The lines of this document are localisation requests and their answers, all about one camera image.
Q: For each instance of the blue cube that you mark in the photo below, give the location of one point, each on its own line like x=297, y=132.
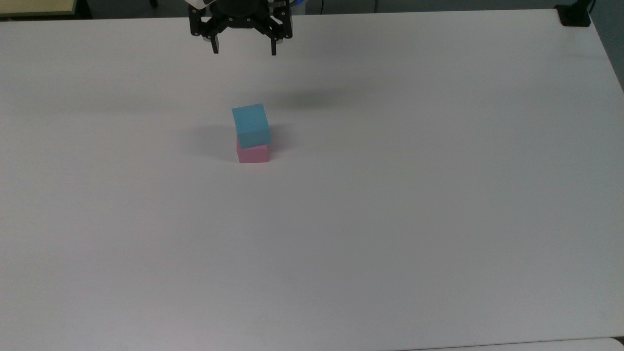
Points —
x=251, y=124

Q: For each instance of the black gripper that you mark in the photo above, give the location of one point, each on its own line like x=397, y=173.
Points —
x=239, y=12

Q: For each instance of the black table clamp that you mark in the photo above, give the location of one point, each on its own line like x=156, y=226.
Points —
x=574, y=13

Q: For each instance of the beige wooden furniture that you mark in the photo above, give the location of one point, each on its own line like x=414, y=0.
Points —
x=36, y=7

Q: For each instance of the pink cube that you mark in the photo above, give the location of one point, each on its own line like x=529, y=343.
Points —
x=253, y=153

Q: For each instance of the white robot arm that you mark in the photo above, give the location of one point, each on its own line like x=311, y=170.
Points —
x=199, y=2

